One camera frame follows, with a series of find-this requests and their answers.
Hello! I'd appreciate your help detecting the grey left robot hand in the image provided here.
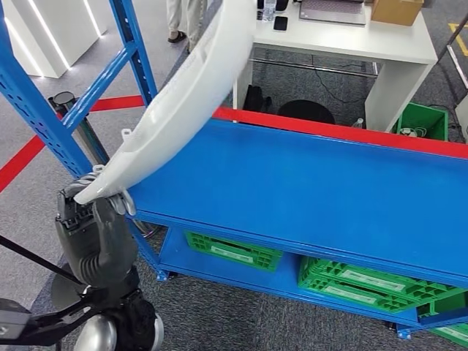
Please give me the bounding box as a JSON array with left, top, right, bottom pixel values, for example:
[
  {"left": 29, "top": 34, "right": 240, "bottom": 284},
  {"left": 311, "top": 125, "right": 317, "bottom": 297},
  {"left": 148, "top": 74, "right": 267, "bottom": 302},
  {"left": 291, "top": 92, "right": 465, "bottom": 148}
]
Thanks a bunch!
[{"left": 54, "top": 173, "right": 138, "bottom": 289}]

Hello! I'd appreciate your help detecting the white plastic shell part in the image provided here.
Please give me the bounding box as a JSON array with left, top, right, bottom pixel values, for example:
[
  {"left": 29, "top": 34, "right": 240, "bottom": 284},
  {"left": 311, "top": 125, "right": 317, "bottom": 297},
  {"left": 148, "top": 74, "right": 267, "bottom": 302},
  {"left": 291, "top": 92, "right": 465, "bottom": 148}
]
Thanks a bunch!
[{"left": 73, "top": 0, "right": 257, "bottom": 207}]

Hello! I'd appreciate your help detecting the blue metal shelf rack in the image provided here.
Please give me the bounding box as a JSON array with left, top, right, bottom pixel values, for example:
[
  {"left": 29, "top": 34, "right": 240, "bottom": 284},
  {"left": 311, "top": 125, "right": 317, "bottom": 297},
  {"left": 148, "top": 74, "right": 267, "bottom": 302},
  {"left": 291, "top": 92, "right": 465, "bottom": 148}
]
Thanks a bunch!
[{"left": 0, "top": 0, "right": 468, "bottom": 340}]

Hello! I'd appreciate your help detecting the red barrier belt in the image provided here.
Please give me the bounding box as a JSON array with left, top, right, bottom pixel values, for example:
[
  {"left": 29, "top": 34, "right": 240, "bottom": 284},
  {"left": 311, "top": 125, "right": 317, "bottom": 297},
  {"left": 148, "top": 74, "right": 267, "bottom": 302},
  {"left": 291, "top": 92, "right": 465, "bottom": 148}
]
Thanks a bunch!
[
  {"left": 0, "top": 135, "right": 46, "bottom": 193},
  {"left": 89, "top": 94, "right": 468, "bottom": 162}
]

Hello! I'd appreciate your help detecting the green folding plastic crate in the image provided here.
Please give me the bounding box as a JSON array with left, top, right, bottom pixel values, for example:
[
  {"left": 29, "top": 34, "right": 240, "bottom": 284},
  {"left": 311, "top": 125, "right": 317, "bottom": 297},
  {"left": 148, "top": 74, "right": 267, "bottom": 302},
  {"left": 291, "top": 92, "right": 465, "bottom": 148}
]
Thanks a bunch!
[
  {"left": 197, "top": 244, "right": 280, "bottom": 273},
  {"left": 184, "top": 232, "right": 283, "bottom": 260},
  {"left": 300, "top": 257, "right": 468, "bottom": 303},
  {"left": 297, "top": 276, "right": 417, "bottom": 314},
  {"left": 417, "top": 295, "right": 468, "bottom": 349}
]

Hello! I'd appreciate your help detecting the person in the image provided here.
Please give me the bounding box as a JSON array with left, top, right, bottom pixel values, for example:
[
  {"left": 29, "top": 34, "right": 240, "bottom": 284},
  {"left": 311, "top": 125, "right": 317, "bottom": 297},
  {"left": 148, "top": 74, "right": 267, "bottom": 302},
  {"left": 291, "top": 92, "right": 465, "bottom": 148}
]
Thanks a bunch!
[{"left": 166, "top": 0, "right": 209, "bottom": 53}]

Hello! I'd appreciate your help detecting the black bag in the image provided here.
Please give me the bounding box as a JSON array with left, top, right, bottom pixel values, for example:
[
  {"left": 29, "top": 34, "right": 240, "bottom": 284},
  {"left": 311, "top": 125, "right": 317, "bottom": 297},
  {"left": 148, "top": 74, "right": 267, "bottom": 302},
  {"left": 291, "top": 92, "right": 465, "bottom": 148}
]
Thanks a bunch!
[{"left": 243, "top": 84, "right": 273, "bottom": 113}]

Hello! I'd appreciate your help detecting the black round stool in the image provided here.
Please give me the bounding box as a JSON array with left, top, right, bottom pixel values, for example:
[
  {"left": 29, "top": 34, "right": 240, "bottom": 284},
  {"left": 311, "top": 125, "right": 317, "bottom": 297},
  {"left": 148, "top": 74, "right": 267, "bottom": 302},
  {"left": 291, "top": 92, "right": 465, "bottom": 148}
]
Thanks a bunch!
[{"left": 277, "top": 99, "right": 336, "bottom": 126}]

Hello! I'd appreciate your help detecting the clear water bottle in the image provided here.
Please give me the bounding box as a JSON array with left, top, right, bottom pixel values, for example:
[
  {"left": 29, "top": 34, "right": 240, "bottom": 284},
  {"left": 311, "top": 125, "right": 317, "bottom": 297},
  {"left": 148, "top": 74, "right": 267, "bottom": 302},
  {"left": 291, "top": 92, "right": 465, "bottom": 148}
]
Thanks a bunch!
[{"left": 262, "top": 0, "right": 278, "bottom": 23}]

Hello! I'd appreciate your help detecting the black pouch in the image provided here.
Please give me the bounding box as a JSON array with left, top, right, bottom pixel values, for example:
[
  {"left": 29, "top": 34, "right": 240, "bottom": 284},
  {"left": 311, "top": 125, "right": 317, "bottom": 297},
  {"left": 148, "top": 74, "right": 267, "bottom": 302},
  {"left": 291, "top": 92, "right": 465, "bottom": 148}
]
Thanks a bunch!
[{"left": 257, "top": 0, "right": 290, "bottom": 12}]

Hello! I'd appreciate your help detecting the white desk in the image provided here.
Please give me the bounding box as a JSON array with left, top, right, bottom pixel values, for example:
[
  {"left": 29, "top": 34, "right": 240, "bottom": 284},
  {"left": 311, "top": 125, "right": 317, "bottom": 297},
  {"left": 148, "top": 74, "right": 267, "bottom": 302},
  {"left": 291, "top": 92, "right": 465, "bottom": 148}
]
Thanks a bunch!
[{"left": 232, "top": 0, "right": 439, "bottom": 132}]

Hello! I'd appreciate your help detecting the grey laptop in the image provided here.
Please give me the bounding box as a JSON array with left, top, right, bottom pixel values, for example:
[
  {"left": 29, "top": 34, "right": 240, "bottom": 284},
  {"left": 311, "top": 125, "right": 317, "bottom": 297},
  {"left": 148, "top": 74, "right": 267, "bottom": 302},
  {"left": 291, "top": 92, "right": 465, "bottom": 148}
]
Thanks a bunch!
[{"left": 299, "top": 0, "right": 367, "bottom": 26}]

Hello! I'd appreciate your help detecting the brown cardboard box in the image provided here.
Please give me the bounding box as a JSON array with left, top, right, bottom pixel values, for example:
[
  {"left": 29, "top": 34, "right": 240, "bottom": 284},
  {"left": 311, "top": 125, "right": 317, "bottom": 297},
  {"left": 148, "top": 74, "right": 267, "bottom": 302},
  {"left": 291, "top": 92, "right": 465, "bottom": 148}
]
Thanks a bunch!
[{"left": 371, "top": 0, "right": 425, "bottom": 27}]

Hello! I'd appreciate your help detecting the green open plastic bin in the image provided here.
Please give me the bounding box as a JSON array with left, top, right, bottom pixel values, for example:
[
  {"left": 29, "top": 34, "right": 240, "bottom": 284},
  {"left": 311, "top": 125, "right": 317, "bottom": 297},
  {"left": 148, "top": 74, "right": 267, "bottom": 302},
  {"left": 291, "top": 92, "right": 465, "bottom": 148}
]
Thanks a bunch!
[{"left": 392, "top": 102, "right": 449, "bottom": 143}]

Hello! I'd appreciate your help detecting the white cabinet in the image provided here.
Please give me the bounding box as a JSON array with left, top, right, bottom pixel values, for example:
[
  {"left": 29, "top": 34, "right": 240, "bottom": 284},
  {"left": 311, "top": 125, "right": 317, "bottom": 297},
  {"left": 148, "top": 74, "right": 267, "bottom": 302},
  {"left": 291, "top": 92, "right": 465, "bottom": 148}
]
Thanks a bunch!
[{"left": 453, "top": 91, "right": 468, "bottom": 141}]

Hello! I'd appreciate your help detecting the black desk cable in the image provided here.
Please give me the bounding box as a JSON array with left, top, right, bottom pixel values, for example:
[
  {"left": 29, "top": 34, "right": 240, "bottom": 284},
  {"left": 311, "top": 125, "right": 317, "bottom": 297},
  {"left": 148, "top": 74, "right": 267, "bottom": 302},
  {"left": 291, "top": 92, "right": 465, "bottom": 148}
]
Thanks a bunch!
[{"left": 311, "top": 54, "right": 366, "bottom": 105}]

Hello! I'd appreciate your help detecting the grey metal frame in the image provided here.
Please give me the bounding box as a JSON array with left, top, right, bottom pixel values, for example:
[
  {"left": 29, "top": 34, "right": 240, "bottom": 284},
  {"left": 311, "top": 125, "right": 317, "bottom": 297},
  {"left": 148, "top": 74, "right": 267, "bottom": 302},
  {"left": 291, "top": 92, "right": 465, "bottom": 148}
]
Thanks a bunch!
[{"left": 439, "top": 12, "right": 468, "bottom": 110}]

